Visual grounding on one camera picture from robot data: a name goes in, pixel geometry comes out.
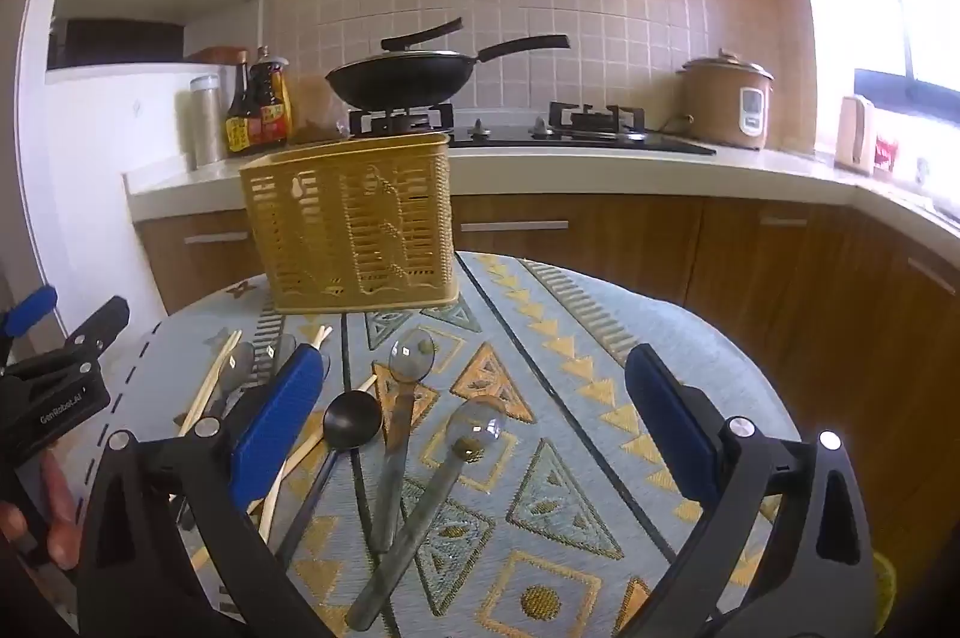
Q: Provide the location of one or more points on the wooden base cabinet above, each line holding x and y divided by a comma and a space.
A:
615, 248

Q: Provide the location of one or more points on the black gas stove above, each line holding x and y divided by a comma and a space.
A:
517, 139

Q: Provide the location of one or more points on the black wok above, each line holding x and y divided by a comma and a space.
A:
405, 79

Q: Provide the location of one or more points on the stainless steel spoon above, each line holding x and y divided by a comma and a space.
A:
238, 362

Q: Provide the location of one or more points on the white kitchen countertop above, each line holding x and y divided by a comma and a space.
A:
600, 169

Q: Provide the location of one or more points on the yellow plastic utensil basket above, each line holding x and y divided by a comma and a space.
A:
345, 218

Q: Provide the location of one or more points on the slim dark sauce bottle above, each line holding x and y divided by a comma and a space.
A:
238, 121

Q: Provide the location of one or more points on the person's left hand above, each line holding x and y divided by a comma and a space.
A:
60, 518

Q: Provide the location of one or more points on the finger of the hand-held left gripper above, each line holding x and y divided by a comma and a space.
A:
101, 322
30, 308

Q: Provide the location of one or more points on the white electric kettle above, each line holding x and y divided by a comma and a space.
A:
855, 136

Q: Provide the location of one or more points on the red and white packet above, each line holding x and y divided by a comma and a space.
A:
886, 152

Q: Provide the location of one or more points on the black spatula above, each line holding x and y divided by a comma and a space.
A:
424, 35

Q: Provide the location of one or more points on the beige rice cooker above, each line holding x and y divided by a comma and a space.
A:
724, 98

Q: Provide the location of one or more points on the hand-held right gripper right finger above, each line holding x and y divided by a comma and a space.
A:
671, 420

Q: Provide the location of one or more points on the clear plastic spoon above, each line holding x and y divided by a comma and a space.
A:
474, 432
409, 357

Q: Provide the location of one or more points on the large dark sauce bottle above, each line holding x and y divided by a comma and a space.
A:
270, 109

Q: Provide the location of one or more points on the clear bag of brown food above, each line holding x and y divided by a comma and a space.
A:
322, 119

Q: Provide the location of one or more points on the black plastic spoon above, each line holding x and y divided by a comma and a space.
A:
352, 419

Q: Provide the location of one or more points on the patterned light blue tablecloth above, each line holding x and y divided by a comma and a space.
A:
570, 398

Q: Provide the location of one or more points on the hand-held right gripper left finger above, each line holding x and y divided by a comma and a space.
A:
276, 420

